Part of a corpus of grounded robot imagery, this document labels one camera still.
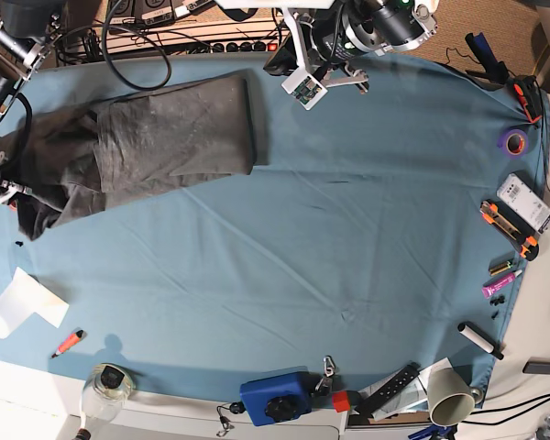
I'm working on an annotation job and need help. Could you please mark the small black screws cluster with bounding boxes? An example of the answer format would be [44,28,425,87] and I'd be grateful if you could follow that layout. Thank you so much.
[489,295,506,320]

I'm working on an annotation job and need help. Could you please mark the purple white glue tube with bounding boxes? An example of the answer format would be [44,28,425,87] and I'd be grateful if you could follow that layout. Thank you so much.
[481,269,523,299]

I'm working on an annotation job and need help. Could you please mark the orange black clamp tool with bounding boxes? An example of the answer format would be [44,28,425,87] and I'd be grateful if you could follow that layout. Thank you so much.
[512,75,543,124]

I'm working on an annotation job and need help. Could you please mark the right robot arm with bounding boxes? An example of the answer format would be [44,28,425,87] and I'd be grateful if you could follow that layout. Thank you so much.
[0,1,66,205]

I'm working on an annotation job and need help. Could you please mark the red cube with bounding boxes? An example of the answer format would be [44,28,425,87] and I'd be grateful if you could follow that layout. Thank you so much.
[332,390,352,413]

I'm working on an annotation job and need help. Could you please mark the purple tape roll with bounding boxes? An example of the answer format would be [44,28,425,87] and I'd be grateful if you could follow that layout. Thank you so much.
[497,128,529,159]

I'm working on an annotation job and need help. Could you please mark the black power adapter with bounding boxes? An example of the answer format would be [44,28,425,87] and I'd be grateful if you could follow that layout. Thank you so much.
[522,360,550,375]

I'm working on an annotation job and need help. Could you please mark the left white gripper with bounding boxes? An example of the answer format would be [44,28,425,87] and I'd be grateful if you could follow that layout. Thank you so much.
[263,8,369,110]

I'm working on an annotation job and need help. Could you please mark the black power strip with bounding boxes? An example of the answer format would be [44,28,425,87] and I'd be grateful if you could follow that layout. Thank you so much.
[205,40,279,53]

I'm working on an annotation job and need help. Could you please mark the grey-green mug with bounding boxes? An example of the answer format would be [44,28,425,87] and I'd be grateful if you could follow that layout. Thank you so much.
[427,368,484,427]

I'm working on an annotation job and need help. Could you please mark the blue box with knob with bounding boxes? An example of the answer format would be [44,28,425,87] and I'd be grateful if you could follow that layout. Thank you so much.
[239,372,312,426]

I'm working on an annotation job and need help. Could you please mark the white marker black cap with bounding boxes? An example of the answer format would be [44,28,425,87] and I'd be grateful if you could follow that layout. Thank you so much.
[457,323,504,360]

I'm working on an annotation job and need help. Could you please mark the blue black clamp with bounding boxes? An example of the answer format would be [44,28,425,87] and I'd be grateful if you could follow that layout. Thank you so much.
[465,32,510,85]

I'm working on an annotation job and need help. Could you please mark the clear glass bottle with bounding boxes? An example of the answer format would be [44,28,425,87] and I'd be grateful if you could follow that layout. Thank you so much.
[75,363,135,440]

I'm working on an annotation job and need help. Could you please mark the orange marker pen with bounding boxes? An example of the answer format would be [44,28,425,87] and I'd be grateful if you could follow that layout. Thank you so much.
[51,330,84,358]

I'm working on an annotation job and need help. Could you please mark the silver carabiner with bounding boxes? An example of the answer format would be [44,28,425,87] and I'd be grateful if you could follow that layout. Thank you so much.
[323,355,336,378]

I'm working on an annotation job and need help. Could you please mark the black remote control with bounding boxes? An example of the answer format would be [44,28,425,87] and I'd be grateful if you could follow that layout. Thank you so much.
[355,363,419,416]

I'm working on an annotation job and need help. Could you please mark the blue table cloth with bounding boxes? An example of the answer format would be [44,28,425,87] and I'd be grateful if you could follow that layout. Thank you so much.
[0,55,546,402]

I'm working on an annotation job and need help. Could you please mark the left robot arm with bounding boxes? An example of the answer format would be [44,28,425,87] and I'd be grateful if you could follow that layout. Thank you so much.
[263,0,439,110]

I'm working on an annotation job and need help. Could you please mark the paper sheets under remote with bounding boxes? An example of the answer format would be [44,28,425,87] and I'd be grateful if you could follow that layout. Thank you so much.
[351,357,452,421]

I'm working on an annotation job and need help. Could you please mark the black lanyard clip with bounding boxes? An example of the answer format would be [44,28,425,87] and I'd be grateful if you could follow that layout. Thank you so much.
[216,401,246,438]

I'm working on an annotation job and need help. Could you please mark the orange black utility knife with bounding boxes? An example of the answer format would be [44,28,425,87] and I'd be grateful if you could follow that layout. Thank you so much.
[479,200,539,261]

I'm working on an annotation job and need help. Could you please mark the dark grey T-shirt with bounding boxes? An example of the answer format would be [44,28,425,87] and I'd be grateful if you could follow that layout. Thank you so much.
[9,75,255,240]

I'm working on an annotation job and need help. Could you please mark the white electronic device box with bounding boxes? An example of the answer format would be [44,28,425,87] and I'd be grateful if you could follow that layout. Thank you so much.
[497,173,550,234]

